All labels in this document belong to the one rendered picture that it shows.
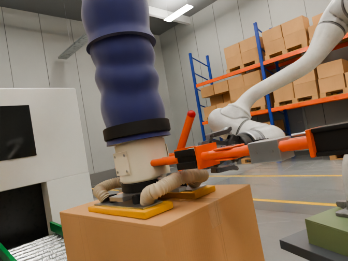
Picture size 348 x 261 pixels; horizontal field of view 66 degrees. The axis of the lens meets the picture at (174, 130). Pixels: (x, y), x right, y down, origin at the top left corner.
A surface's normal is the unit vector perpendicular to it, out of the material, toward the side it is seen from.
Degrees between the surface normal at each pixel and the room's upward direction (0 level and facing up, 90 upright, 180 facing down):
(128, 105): 77
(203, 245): 88
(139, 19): 98
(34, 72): 90
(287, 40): 90
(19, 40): 90
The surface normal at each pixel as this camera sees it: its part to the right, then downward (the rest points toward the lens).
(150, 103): 0.47, -0.26
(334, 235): -0.91, 0.15
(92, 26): -0.56, 0.24
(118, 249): -0.70, 0.10
